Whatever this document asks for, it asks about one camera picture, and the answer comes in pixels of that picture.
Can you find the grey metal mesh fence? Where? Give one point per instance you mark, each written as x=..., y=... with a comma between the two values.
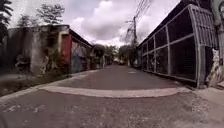
x=176, y=46

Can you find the grey asphalt road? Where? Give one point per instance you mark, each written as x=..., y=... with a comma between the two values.
x=116, y=100

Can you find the utility pole with crossarms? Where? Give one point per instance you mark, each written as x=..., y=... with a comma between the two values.
x=134, y=31

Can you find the weathered wall with red panel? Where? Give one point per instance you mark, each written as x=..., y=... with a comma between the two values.
x=46, y=48

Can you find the tall trees behind wall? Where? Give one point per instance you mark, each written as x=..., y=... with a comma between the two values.
x=30, y=15

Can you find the bare dirt verge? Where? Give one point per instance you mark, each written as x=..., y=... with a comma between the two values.
x=26, y=81

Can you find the pale concrete strip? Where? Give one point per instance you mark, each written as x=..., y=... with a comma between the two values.
x=116, y=92

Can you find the distant green trees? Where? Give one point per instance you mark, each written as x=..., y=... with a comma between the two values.
x=111, y=53

